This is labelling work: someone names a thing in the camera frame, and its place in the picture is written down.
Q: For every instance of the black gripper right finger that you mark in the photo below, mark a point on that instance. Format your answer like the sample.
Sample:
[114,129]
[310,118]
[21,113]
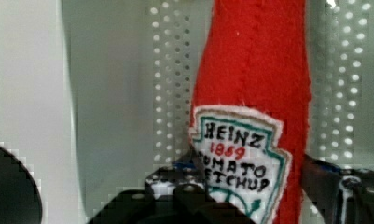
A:
[341,195]

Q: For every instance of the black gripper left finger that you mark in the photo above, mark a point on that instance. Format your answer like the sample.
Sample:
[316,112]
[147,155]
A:
[173,194]

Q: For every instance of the red plush ketchup bottle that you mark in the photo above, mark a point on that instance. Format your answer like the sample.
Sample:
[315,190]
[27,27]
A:
[250,107]

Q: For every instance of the green oval strainer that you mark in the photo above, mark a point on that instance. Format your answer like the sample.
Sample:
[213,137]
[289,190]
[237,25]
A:
[133,63]

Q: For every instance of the lower black cylinder cup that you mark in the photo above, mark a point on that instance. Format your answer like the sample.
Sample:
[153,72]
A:
[20,201]

